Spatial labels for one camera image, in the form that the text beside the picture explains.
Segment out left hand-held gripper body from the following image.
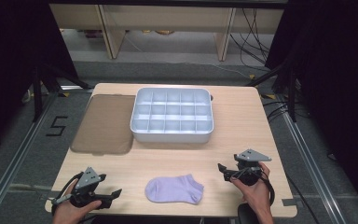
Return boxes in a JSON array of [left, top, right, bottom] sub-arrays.
[[70, 166, 107, 209]]

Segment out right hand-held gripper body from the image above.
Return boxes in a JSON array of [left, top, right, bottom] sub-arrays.
[[229, 148, 273, 187]]

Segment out light purple ankle sock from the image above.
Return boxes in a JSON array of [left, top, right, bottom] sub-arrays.
[[145, 174, 205, 205]]

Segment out white compartment organizer box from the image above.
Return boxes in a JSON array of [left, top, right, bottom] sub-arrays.
[[130, 87, 214, 145]]

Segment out person's right hand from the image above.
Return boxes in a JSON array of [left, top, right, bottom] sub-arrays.
[[229, 161, 272, 218]]

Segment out person's left hand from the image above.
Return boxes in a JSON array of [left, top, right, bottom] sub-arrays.
[[51, 179, 103, 224]]

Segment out black rounded object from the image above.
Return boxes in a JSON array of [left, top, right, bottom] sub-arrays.
[[236, 203, 261, 224]]

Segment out brown mat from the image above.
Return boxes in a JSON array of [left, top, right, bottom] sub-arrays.
[[70, 93, 136, 156]]

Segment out black metal stand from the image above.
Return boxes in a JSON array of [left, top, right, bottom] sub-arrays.
[[32, 63, 93, 123], [244, 60, 298, 123]]

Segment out black curtain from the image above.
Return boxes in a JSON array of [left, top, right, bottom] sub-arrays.
[[264, 0, 358, 214], [0, 0, 79, 158]]

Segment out beige wooden desk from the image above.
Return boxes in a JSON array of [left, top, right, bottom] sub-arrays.
[[49, 3, 285, 62]]

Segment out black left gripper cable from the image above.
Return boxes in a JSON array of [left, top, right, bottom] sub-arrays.
[[50, 172, 85, 217]]

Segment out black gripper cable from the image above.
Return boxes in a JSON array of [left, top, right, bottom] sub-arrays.
[[258, 169, 276, 207], [50, 172, 85, 217]]

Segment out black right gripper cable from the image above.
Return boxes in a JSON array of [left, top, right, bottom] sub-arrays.
[[258, 169, 276, 207]]

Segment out black cables by stand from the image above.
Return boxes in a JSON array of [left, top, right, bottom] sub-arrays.
[[261, 98, 295, 121]]

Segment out aluminium floor rail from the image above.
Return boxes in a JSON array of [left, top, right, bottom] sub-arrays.
[[280, 110, 350, 224], [0, 91, 59, 224]]

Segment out black floor cables bundle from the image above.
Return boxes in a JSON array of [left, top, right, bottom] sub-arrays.
[[228, 7, 276, 72]]

